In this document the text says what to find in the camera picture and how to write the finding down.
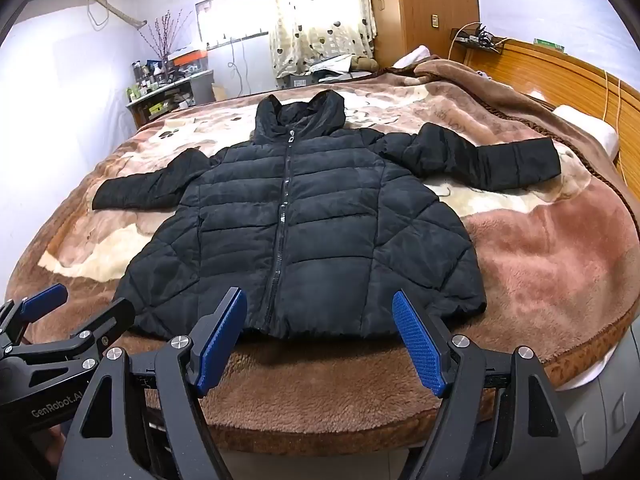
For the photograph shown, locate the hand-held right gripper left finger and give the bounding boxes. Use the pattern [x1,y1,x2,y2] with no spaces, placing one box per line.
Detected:
[56,287,248,480]

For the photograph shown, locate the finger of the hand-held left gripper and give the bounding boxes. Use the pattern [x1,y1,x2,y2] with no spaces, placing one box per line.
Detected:
[69,298,136,356]
[0,283,69,348]

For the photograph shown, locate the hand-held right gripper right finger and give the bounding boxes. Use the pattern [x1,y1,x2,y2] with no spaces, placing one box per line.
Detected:
[392,290,583,480]

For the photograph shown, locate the black puffer jacket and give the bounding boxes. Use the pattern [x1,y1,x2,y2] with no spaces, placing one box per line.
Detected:
[91,89,562,342]

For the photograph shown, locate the brown printed blanket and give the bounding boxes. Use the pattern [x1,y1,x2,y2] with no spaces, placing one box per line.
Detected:
[2,57,640,453]

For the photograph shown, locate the cluttered grey desk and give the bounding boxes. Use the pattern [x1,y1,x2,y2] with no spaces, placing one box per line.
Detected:
[125,69,217,130]

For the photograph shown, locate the black flat box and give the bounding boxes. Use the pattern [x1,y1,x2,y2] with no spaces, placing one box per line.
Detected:
[276,72,322,89]

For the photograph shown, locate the white pillow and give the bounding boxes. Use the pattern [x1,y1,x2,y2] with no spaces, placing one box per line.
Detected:
[552,105,621,158]

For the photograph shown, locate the orange and white box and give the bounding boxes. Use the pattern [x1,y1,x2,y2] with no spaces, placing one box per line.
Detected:
[167,49,208,68]

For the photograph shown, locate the dried flower branches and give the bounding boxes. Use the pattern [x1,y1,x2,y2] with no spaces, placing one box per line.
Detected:
[137,9,195,68]

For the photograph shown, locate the white folded cloth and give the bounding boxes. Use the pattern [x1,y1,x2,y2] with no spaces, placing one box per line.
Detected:
[391,45,432,69]

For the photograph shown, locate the wrapped air conditioner pipe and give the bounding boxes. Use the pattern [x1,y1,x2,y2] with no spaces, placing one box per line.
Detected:
[82,0,149,29]

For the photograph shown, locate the wooden headboard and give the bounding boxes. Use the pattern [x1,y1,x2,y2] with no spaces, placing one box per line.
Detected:
[462,37,640,196]

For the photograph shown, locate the bright window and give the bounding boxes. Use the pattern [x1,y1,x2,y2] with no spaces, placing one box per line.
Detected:
[194,0,273,45]

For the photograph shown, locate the wooden wardrobe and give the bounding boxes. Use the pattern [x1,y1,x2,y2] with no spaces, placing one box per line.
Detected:
[366,0,481,68]

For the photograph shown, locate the heart patterned curtain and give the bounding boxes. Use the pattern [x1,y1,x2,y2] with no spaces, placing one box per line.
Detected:
[258,0,377,80]

